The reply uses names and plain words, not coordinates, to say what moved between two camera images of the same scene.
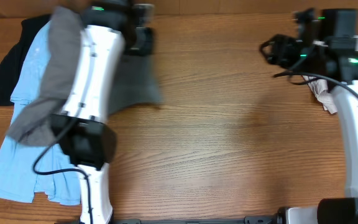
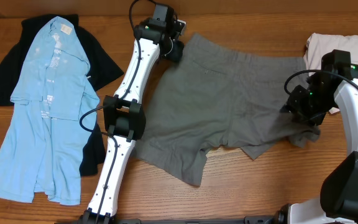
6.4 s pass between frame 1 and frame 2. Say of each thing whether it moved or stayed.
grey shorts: moved
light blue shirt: stayed
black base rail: stayed
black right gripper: moved
